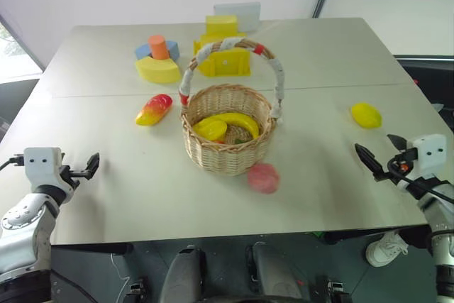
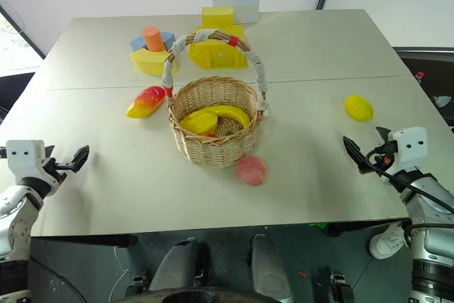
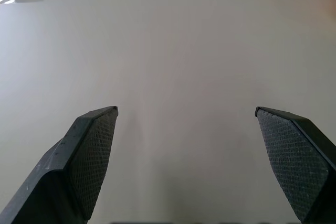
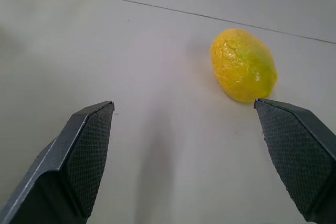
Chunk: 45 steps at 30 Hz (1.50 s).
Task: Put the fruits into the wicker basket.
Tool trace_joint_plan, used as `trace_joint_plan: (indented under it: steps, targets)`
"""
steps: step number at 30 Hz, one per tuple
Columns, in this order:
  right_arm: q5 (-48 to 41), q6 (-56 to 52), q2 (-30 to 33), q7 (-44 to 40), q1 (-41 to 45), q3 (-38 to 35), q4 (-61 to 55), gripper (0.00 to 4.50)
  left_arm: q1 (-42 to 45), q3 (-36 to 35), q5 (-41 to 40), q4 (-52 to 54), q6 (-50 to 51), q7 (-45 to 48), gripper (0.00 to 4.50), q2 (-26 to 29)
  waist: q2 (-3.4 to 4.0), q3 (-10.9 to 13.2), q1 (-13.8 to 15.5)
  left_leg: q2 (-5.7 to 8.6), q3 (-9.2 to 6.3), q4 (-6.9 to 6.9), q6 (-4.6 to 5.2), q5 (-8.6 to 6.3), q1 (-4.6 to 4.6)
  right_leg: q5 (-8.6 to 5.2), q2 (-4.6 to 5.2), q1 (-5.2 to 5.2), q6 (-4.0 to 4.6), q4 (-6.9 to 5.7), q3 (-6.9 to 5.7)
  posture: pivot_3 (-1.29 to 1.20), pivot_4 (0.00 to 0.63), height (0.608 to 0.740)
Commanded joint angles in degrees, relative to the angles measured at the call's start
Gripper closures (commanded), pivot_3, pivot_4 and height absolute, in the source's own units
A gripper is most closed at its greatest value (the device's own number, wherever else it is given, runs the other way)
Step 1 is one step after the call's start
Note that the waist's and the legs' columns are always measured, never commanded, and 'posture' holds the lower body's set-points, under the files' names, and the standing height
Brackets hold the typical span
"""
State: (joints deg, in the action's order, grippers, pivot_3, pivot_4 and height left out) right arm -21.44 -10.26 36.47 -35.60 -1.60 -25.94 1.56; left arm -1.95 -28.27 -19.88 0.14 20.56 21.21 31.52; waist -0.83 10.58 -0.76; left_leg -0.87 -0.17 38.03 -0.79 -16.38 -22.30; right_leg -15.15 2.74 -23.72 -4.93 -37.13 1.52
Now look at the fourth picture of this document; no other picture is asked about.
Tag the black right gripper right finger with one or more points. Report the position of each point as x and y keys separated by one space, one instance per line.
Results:
x=296 y=150

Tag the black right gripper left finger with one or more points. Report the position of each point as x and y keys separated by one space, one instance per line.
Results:
x=65 y=161

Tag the yellow lemon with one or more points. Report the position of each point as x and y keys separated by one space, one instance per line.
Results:
x=242 y=65

